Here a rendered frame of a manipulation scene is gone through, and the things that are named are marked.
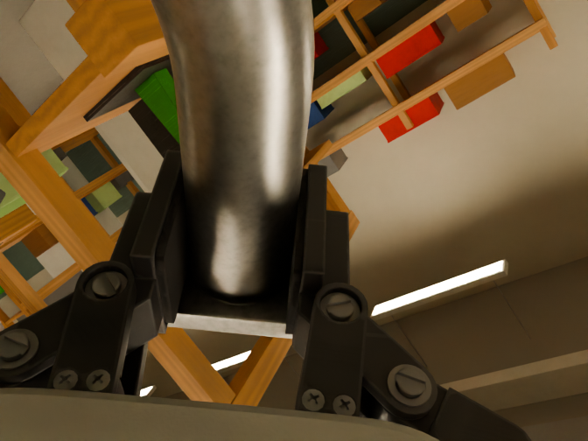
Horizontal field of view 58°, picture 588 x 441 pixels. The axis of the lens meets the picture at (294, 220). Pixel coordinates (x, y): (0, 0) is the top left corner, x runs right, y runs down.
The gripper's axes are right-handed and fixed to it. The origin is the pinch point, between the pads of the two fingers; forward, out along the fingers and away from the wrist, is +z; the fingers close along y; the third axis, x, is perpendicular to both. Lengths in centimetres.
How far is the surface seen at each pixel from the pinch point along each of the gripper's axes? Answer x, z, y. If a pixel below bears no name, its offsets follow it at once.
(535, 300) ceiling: -455, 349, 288
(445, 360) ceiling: -513, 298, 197
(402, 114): -296, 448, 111
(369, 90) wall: -316, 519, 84
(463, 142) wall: -341, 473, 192
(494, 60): -229, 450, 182
